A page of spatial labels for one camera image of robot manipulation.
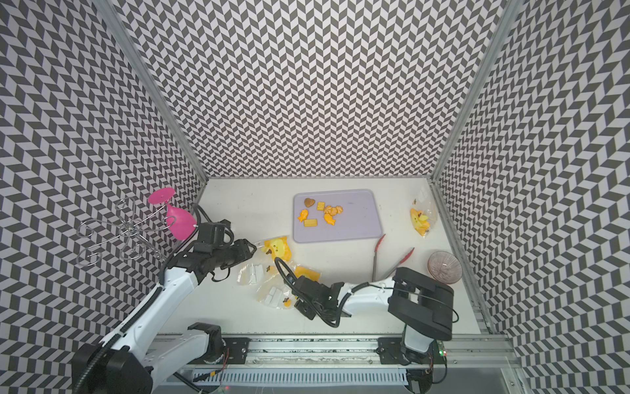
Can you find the orange fish shaped cookie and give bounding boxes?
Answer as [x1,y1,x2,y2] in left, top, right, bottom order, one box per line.
[323,213,336,226]

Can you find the red metal tongs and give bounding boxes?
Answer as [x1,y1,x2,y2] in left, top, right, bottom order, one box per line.
[371,234,416,282]

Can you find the lavender plastic tray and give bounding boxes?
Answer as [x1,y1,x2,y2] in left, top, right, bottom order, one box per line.
[293,190,383,243]

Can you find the duck print resealable bag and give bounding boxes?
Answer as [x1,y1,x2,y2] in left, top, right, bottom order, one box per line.
[410,188,439,237]

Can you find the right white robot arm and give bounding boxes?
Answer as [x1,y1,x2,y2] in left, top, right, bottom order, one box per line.
[275,259,459,365]

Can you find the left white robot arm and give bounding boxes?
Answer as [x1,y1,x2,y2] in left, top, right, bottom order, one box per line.
[72,220,257,393]

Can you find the pink plastic wine glass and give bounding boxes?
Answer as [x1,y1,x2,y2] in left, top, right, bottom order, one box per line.
[148,187,198,241]

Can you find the yellow rectangular waffle cookie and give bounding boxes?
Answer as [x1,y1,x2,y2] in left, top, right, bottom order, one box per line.
[303,219,318,228]

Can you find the chrome wire glass rack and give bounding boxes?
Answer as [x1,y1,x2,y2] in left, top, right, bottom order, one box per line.
[73,197,169,268]

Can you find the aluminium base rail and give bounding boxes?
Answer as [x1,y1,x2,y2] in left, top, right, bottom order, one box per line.
[100,333,530,394]

